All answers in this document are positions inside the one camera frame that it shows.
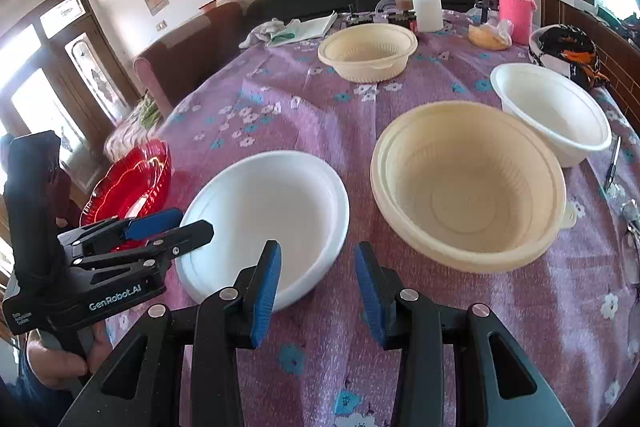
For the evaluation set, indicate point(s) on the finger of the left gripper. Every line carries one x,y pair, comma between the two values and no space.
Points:
114,234
154,252

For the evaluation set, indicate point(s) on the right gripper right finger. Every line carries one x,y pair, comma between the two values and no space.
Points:
496,383

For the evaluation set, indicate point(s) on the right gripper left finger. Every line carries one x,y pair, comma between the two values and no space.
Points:
140,382

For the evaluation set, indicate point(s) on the large red glass plate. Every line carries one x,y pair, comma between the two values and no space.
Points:
134,187

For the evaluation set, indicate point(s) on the white foam plate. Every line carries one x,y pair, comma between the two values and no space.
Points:
294,198

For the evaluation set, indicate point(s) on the cream plastic bowl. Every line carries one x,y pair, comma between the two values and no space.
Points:
468,186

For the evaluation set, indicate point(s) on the white deep foam bowl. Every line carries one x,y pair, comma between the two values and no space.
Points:
566,116

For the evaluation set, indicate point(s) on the person left hand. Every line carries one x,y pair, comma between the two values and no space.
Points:
55,368

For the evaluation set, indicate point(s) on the patterned bed blanket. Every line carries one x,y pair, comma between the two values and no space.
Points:
137,128

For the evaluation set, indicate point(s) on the purple floral tablecloth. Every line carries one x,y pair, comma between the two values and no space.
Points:
570,310

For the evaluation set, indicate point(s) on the wooden glass door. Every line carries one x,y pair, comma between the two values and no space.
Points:
59,73

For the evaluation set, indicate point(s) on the brown armchair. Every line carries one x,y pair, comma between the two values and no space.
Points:
177,64

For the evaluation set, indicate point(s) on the white crumpled cloth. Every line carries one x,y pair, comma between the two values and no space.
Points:
271,31

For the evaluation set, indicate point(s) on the silver ballpoint pen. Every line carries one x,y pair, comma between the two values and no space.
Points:
611,172

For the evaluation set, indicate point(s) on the white paper notebook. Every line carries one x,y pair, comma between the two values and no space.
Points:
297,31

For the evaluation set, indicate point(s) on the black battery box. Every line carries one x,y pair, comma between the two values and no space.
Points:
353,18

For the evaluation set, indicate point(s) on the bread in plastic bag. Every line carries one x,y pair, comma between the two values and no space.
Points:
494,35

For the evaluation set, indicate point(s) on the black orange patterned hat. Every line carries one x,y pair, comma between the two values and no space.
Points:
567,50

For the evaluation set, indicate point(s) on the black red jar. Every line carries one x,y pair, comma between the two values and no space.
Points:
404,15

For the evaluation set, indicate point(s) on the pink knitted thermos bottle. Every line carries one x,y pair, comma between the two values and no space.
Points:
520,13

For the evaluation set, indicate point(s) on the purple frame eyeglasses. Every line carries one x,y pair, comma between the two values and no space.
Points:
630,242

